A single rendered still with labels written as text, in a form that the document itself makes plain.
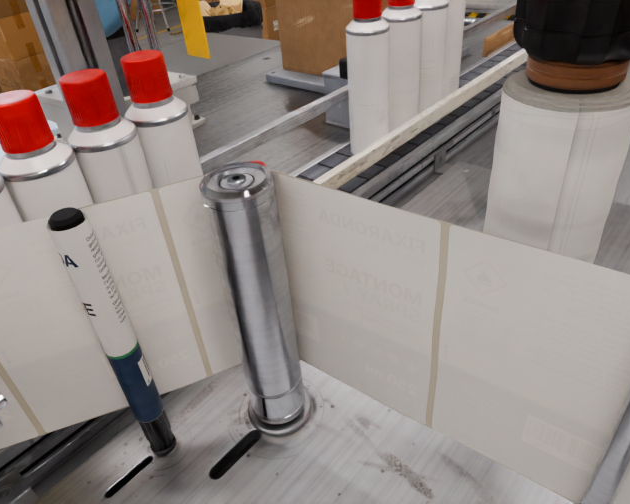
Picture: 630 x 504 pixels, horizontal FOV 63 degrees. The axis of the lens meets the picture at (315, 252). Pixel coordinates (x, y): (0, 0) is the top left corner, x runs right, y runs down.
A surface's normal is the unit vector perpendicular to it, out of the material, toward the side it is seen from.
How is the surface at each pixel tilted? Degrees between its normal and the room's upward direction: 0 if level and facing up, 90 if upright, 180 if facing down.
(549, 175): 92
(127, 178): 90
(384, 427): 0
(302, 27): 90
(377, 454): 0
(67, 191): 90
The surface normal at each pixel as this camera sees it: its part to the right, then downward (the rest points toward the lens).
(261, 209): 0.62, 0.43
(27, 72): 0.77, 0.29
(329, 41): -0.64, 0.49
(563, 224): -0.14, 0.59
